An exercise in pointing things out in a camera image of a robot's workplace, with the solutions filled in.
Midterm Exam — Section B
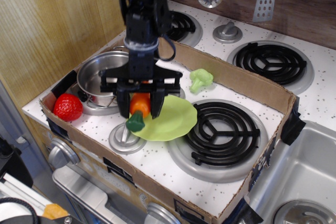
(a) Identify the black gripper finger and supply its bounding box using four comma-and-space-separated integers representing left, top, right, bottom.
150, 89, 165, 119
117, 87, 131, 118

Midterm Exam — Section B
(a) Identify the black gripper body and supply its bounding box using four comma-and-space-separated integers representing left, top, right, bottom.
99, 49, 183, 96

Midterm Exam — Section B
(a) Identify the orange toy carrot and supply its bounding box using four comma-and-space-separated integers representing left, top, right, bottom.
126, 93, 151, 132

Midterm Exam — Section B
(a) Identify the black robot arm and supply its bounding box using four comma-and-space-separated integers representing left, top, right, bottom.
100, 0, 182, 118

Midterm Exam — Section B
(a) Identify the silver knob behind plate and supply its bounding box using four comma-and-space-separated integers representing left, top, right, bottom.
179, 88, 186, 99

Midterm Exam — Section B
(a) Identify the light green toy plate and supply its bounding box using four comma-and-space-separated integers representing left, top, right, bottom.
133, 95, 197, 142

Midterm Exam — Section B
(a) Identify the silver knob near plate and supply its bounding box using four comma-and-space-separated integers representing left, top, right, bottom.
109, 123, 146, 155

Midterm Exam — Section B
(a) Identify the stainless steel pot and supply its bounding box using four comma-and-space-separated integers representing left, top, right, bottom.
77, 46, 129, 109

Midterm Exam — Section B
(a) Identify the green toy broccoli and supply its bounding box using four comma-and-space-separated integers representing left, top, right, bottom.
190, 69, 214, 93

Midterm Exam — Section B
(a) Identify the red toy strawberry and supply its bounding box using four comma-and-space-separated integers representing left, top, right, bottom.
53, 93, 83, 122

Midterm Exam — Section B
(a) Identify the back left black burner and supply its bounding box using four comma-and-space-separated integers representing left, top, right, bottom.
167, 11, 203, 47

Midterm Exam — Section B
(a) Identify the black burner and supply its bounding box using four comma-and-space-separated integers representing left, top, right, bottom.
167, 11, 203, 47
233, 42, 308, 86
186, 101, 261, 167

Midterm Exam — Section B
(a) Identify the brown cardboard fence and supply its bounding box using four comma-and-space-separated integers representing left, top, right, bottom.
40, 40, 299, 223

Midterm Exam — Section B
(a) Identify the front right black burner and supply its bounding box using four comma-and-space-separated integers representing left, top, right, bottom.
186, 101, 261, 167

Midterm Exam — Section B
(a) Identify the silver oven front knob left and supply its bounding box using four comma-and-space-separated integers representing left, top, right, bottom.
48, 137, 80, 169

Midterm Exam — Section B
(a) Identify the silver oven knob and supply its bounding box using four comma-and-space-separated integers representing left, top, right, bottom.
48, 137, 80, 169
144, 202, 181, 224

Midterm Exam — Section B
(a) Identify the silver back stove knob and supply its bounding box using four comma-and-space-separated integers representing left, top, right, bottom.
213, 22, 243, 44

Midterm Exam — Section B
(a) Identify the silver oven front knob right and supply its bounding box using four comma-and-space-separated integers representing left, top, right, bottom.
144, 202, 181, 224

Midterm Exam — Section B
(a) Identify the back right black burner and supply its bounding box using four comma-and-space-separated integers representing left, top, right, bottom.
233, 42, 308, 86

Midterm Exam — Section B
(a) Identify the hanging metal spatula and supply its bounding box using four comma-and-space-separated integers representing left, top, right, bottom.
253, 0, 275, 23

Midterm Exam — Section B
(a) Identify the silver toy sink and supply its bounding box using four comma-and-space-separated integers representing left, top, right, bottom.
248, 121, 335, 223

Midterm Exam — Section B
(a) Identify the silver oven door handle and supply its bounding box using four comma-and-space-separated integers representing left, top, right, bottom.
53, 166, 146, 223

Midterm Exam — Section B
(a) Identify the black cable bottom left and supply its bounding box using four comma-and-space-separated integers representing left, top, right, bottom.
0, 196, 41, 224

